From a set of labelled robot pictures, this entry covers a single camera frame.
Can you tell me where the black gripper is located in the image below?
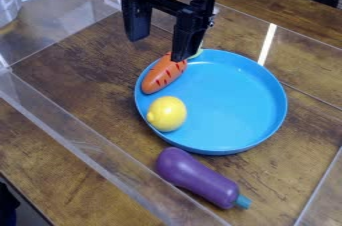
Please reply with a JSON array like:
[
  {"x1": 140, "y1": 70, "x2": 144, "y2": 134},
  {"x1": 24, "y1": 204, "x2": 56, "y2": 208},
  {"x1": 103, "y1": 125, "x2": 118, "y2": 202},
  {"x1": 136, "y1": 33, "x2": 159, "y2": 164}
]
[{"x1": 122, "y1": 0, "x2": 215, "y2": 62}]

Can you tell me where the yellow toy lemon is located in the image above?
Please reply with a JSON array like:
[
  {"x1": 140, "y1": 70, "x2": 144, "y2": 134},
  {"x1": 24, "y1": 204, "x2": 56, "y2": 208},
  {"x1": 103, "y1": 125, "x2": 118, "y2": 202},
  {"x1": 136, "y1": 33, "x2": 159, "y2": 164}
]
[{"x1": 146, "y1": 96, "x2": 187, "y2": 132}]

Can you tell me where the blue round tray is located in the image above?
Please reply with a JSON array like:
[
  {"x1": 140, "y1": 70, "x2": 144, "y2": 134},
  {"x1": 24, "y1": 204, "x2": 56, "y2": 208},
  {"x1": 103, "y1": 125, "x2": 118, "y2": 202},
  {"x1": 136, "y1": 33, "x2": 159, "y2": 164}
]
[{"x1": 135, "y1": 49, "x2": 287, "y2": 155}]

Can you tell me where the orange toy carrot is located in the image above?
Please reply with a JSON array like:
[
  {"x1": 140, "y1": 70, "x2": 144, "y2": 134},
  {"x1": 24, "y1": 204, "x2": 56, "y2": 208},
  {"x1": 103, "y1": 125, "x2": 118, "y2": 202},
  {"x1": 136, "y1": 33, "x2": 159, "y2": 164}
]
[{"x1": 140, "y1": 52, "x2": 195, "y2": 94}]

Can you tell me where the purple toy eggplant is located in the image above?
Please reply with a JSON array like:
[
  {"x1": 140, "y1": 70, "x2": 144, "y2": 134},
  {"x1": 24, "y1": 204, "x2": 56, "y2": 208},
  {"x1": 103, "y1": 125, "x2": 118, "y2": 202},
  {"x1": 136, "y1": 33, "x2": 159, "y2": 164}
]
[{"x1": 156, "y1": 147, "x2": 251, "y2": 209}]

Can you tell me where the clear acrylic enclosure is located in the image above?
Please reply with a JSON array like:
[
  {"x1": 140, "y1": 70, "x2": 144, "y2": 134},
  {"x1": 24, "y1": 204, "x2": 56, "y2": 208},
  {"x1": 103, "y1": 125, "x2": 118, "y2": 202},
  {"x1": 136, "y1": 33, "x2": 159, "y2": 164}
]
[{"x1": 0, "y1": 0, "x2": 342, "y2": 226}]

